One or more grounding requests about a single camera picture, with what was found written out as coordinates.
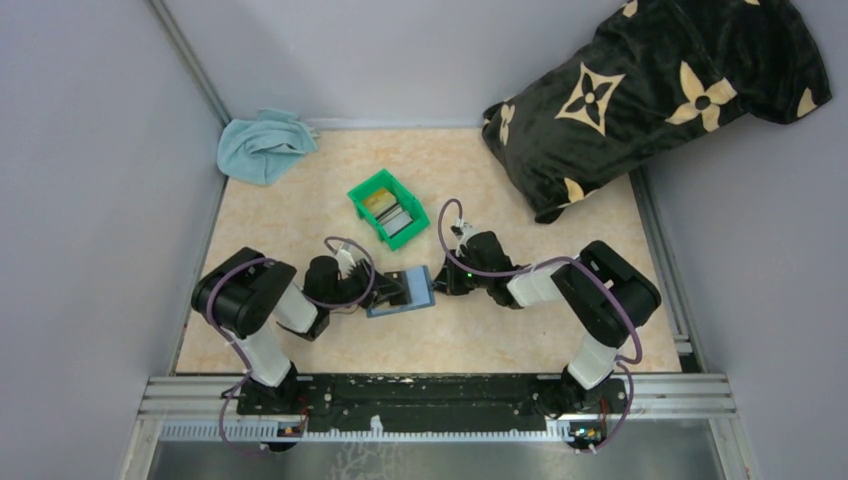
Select blue leather card holder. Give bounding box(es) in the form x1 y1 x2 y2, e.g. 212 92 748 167
366 265 435 318

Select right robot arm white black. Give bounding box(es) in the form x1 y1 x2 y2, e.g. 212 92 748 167
432 227 661 392

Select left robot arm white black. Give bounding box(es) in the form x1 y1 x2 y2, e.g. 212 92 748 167
191 247 407 391

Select cards in green bin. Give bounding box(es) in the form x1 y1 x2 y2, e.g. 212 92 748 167
363 188 413 238

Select green plastic bin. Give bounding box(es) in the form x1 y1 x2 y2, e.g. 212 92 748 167
347 169 430 251

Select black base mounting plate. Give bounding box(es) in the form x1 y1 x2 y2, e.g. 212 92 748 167
236 374 627 433

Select light blue cloth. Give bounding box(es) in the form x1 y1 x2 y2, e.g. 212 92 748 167
216 109 319 186

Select black floral blanket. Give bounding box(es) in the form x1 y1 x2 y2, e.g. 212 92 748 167
481 1 832 224

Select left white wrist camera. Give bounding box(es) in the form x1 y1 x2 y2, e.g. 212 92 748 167
334 244 362 274

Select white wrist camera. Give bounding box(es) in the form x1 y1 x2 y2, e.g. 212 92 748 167
450 222 478 245
334 244 362 274

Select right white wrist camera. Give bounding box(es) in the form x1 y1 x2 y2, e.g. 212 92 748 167
450 222 478 245

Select aluminium frame rail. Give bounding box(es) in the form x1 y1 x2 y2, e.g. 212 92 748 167
138 374 737 443

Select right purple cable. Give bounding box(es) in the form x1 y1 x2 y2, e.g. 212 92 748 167
438 198 644 456

